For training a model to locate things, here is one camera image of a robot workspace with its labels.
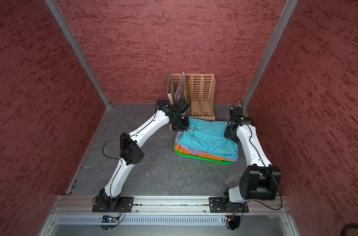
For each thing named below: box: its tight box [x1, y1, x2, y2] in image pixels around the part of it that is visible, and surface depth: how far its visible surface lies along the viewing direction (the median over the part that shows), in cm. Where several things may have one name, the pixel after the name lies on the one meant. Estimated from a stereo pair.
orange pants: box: [174, 147, 228, 162], surface depth 84 cm
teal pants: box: [177, 117, 239, 160], surface depth 84 cm
